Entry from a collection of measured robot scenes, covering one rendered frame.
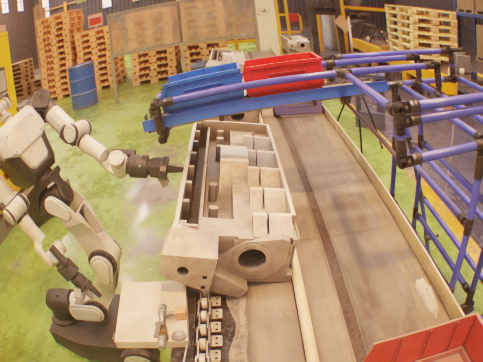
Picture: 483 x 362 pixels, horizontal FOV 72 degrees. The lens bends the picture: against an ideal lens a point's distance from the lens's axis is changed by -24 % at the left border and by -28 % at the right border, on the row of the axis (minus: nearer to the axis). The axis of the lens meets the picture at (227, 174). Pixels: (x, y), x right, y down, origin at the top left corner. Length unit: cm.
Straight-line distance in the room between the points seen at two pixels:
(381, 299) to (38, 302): 218
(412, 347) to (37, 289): 248
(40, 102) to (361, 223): 145
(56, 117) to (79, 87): 611
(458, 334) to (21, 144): 169
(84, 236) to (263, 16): 590
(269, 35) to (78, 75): 357
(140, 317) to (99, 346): 88
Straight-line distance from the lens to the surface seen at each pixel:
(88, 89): 793
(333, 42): 1205
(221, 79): 152
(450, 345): 111
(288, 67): 153
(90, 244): 183
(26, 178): 172
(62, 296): 216
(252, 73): 152
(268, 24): 720
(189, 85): 153
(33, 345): 248
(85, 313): 209
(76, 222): 176
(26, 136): 171
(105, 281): 187
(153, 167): 159
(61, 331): 222
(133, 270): 282
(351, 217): 169
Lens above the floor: 161
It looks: 24 degrees down
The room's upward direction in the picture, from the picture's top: 6 degrees counter-clockwise
